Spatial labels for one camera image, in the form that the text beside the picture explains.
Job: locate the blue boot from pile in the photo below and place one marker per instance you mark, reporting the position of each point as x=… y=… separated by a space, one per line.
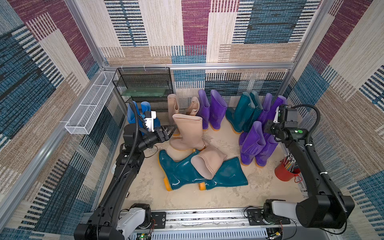
x=147 y=107

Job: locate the teal boot standing back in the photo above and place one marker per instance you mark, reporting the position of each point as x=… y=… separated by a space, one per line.
x=257 y=111

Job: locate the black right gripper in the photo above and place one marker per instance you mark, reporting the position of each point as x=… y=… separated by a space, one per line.
x=276 y=128

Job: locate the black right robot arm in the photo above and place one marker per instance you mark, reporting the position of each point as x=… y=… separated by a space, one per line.
x=326 y=207

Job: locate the teal boot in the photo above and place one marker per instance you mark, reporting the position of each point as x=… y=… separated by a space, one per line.
x=243 y=111
x=230 y=174
x=257 y=111
x=178 y=174

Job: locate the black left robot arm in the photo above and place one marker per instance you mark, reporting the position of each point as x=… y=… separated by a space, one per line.
x=106 y=222

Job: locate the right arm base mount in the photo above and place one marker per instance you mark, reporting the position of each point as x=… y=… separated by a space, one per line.
x=258 y=216

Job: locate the beige boot front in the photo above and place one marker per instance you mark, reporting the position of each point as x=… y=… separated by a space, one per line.
x=191 y=130

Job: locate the beige boot lying in pile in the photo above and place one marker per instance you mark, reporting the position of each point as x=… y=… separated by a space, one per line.
x=208 y=162

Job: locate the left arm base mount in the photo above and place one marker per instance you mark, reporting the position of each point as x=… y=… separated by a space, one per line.
x=155 y=220

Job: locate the green pad on shelf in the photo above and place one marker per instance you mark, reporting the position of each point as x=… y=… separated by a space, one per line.
x=144 y=92

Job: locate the black wire shelf rack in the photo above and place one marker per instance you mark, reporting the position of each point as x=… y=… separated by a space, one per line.
x=151 y=85

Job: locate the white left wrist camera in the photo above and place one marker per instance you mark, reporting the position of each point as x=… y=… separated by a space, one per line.
x=149 y=119

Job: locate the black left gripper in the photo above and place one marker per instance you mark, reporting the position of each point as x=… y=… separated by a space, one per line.
x=164 y=137

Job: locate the white wire mesh basket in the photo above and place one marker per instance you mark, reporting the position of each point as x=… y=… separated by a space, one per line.
x=86 y=114

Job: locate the beige boot back left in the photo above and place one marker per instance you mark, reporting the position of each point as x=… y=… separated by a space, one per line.
x=173 y=107

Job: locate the red pencil bucket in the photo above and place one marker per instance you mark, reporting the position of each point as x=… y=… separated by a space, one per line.
x=285 y=174

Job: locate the beige boot back right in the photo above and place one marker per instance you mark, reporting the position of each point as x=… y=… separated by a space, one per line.
x=194 y=107

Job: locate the beige boot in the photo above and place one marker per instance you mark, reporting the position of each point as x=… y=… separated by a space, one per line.
x=191 y=130
x=173 y=107
x=194 y=107
x=208 y=162

